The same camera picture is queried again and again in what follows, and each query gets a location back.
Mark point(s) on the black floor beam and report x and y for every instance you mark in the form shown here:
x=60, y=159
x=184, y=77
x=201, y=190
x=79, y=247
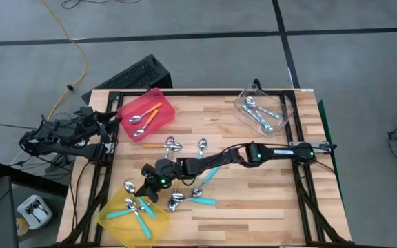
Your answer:
x=29, y=179

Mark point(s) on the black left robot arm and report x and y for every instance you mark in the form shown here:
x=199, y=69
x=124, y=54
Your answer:
x=53, y=137

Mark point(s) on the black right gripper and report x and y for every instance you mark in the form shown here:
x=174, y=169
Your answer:
x=169, y=172

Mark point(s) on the clear plastic bin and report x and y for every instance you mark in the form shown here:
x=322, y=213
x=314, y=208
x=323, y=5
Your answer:
x=274, y=103

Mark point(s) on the yellow translucent plastic bin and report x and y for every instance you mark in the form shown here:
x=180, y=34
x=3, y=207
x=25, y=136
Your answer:
x=122, y=229

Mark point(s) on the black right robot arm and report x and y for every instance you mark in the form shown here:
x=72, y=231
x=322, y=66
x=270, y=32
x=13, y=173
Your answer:
x=219, y=160

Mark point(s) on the black perforated box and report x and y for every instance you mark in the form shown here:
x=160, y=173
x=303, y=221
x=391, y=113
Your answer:
x=133, y=75

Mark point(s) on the white tray with earphones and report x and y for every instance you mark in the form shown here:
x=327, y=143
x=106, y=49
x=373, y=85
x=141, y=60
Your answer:
x=43, y=220

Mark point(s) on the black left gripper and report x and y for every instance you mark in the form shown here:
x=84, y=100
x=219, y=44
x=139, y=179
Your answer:
x=90, y=123

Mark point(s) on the small black clamp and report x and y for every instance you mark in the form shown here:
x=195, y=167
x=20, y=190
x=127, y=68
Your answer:
x=257, y=83

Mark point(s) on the green panel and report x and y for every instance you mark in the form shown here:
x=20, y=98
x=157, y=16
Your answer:
x=326, y=131

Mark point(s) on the red translucent plastic bin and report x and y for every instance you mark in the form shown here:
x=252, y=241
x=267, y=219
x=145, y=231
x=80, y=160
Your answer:
x=164, y=117

